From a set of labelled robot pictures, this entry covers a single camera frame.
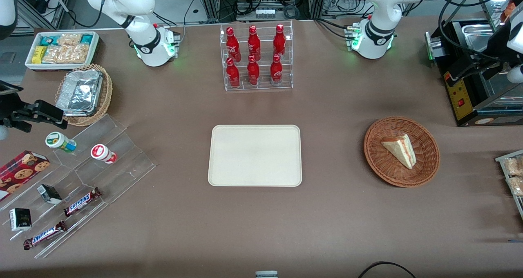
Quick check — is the red cola bottle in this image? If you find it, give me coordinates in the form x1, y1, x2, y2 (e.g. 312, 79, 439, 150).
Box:
226, 57, 240, 88
226, 27, 241, 62
247, 55, 260, 86
248, 25, 261, 60
273, 24, 286, 57
270, 54, 283, 86

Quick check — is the snickers bar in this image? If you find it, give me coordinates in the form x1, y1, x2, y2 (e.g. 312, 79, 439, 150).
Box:
23, 220, 67, 251
63, 187, 102, 217

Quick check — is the green lid yogurt cup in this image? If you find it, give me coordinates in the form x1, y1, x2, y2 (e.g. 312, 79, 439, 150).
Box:
45, 132, 77, 154

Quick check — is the red cookie box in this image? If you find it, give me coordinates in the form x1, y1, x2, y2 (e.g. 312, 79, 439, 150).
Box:
0, 150, 51, 202

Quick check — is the clear cracker bag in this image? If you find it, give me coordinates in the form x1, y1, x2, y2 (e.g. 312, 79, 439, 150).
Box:
42, 44, 90, 65
57, 33, 83, 47

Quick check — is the black food warmer cabinet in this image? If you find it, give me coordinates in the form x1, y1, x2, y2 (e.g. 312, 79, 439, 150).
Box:
425, 0, 523, 127

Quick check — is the small black box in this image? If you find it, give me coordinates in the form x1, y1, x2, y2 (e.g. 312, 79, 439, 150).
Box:
37, 184, 63, 205
9, 208, 32, 232

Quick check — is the white snack bin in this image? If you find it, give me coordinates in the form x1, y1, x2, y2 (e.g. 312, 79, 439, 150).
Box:
25, 31, 100, 72

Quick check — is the aluminium foil container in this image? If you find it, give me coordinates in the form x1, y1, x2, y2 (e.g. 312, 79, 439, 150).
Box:
56, 69, 103, 117

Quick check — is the black floor cable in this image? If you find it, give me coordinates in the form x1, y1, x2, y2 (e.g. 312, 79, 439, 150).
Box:
358, 261, 417, 278

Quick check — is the cream plastic tray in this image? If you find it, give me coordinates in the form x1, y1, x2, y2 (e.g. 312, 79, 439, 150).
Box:
208, 124, 303, 187

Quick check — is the clear acrylic stepped display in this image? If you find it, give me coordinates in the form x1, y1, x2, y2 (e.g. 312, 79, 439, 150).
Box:
0, 114, 157, 259

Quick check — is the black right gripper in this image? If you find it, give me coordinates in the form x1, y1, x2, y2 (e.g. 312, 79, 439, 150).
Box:
0, 92, 69, 134

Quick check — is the clear acrylic bottle rack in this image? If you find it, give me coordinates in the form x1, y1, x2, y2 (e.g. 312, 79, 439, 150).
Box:
219, 20, 294, 92

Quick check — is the grey snack tray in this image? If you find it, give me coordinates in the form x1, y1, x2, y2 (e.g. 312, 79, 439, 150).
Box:
495, 149, 523, 220

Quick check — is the clear snack bag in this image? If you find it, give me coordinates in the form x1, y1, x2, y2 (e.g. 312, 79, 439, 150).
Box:
507, 176, 523, 197
503, 157, 523, 176

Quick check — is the triangular sandwich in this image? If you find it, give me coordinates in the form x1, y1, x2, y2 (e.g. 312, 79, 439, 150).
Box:
381, 133, 417, 170

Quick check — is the red lid yogurt cup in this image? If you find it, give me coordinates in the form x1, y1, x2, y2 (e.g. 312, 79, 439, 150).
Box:
90, 144, 118, 165

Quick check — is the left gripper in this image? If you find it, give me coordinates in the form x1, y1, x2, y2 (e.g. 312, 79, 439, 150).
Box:
444, 22, 523, 87

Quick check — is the light wicker basket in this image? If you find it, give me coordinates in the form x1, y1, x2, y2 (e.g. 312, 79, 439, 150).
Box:
55, 63, 113, 127

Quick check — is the brown round wicker basket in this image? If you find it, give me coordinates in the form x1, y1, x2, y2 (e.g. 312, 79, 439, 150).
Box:
364, 116, 440, 188

